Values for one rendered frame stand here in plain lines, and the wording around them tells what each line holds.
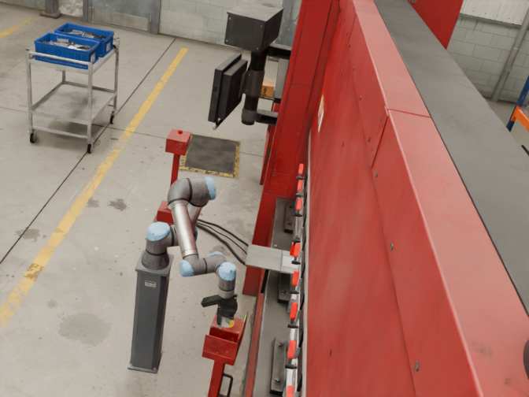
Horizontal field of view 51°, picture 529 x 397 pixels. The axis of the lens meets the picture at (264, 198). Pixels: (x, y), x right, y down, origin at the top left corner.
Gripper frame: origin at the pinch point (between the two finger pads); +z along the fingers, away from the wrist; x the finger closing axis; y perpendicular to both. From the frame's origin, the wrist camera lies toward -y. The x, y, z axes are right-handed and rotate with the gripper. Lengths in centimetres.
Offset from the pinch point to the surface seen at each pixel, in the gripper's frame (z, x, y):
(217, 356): 14.5, -4.8, 1.3
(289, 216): -5, 101, 16
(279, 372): -3.8, -23.7, 32.6
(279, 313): -1.4, 15.4, 25.7
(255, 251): -15.7, 42.6, 6.6
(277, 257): -14.7, 42.4, 18.6
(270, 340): -1.5, -3.7, 25.2
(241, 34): -103, 136, -30
